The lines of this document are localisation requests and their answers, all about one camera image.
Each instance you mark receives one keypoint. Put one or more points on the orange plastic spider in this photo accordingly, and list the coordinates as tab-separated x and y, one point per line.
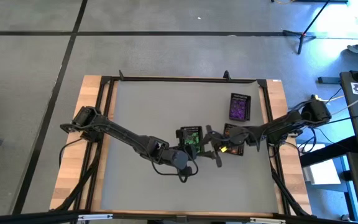
233	151
227	132

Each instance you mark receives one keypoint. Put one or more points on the black tripod stand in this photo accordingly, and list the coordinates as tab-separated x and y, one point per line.
301	35

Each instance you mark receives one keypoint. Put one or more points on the black rail clamp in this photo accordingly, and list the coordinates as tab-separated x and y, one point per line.
227	75
121	75

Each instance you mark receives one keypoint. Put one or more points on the white box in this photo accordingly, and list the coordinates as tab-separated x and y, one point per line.
322	172

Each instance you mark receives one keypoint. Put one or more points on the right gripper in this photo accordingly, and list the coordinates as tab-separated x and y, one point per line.
241	135

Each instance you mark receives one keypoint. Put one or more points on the silver metal bracket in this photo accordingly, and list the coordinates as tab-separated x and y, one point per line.
95	216
267	221

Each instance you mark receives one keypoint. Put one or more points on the grey table mat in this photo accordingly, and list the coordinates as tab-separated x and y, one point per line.
154	193

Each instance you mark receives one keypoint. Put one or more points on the black metal table frame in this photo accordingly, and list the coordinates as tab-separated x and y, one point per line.
166	78

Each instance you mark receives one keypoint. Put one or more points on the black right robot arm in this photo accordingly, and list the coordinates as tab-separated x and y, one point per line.
284	124

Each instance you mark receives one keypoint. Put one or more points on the black frame beam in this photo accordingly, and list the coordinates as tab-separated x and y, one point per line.
26	217

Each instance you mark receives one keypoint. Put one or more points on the yellow power plug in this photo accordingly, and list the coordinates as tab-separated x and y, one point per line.
317	98

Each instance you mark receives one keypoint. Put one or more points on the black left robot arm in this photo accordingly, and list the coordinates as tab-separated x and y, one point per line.
120	132

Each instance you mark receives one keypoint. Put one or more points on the black slotted plastic basket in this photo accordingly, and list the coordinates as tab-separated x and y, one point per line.
240	96
238	152
194	128

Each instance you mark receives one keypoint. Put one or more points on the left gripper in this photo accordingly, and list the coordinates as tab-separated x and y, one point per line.
179	157

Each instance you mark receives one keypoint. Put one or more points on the yellow tag label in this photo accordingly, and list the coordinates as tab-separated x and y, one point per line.
224	149

